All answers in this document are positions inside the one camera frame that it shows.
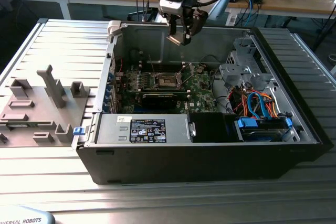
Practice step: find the blue plastic case latch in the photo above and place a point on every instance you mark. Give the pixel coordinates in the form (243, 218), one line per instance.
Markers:
(78, 131)

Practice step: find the white power adapter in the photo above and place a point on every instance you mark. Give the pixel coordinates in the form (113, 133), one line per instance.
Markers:
(232, 19)

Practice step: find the grey metal disk bay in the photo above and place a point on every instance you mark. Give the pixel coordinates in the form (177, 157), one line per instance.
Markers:
(231, 73)

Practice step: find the black open PC case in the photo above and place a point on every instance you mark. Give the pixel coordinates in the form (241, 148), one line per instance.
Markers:
(183, 163)

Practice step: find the CPU socket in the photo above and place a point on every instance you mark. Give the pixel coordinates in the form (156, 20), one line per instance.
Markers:
(165, 81)

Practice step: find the black graphics card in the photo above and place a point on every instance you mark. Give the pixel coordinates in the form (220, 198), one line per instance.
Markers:
(157, 101)

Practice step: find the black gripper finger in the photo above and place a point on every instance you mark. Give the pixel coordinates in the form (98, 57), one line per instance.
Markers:
(187, 37)
(173, 26)

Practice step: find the grey power supply unit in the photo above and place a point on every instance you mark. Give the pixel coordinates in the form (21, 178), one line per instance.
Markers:
(110, 129)

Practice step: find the silver CPU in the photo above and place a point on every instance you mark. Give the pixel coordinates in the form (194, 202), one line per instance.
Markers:
(175, 37)

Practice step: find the black plastic shroud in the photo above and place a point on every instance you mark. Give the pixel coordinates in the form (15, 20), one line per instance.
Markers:
(210, 127)

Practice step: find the green motherboard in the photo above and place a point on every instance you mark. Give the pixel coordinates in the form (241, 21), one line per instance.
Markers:
(202, 90)

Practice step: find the grey parts rack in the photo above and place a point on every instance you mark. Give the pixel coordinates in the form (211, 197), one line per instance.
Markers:
(39, 108)

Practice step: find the hard disk in blue carrier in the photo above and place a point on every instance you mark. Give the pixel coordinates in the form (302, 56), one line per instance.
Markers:
(262, 129)

